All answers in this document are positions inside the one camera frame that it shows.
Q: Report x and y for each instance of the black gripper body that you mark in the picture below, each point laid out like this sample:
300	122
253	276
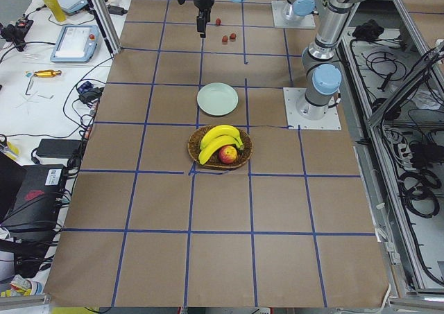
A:
202	0

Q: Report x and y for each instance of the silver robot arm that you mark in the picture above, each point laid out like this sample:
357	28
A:
323	78
203	1

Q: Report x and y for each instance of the pale green plate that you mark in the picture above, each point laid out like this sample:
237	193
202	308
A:
217	99

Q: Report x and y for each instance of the yellow banana bunch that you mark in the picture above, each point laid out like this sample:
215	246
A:
217	137

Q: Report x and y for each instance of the red yellow apple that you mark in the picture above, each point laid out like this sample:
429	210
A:
228	154

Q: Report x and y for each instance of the brown wicker basket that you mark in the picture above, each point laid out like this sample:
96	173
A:
214	161

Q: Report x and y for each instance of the near teach pendant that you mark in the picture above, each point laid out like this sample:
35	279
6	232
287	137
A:
75	43

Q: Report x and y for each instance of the yellow drink bottle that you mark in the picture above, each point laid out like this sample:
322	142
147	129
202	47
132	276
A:
56	10

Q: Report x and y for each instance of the gold metal cylinder tool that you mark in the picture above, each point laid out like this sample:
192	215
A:
49	73

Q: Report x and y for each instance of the black power adapter brick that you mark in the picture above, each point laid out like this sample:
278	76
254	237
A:
55	148

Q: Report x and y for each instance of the black laptop computer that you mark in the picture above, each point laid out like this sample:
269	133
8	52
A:
31	195

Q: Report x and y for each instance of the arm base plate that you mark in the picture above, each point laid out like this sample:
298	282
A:
284	16
302	115

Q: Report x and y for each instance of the aluminium frame post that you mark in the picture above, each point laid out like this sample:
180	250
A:
106	27

